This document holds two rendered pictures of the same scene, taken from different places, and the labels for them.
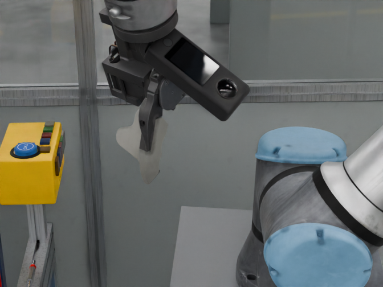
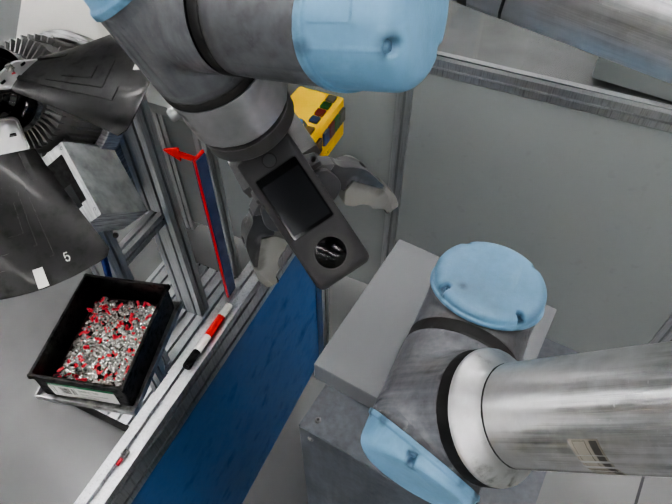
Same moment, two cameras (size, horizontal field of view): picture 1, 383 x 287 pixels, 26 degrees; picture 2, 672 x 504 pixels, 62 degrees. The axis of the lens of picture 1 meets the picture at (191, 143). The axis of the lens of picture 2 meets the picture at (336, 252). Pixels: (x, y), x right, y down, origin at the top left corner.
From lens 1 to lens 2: 61 cm
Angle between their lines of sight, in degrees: 31
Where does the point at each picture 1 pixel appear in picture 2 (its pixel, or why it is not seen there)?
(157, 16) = (230, 136)
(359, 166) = (498, 402)
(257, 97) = (574, 103)
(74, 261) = not seen: hidden behind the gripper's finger
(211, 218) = (418, 266)
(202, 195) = (493, 175)
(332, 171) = (467, 382)
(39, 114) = not seen: hidden behind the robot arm
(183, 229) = (384, 270)
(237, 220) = not seen: hidden behind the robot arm
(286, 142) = (465, 278)
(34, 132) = (312, 105)
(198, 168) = (496, 152)
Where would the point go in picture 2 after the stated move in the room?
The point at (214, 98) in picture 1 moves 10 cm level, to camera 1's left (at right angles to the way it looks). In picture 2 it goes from (306, 262) to (195, 218)
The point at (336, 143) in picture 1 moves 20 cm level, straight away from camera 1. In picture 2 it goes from (528, 303) to (605, 190)
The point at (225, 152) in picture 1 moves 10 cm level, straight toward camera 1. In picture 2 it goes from (526, 146) to (513, 169)
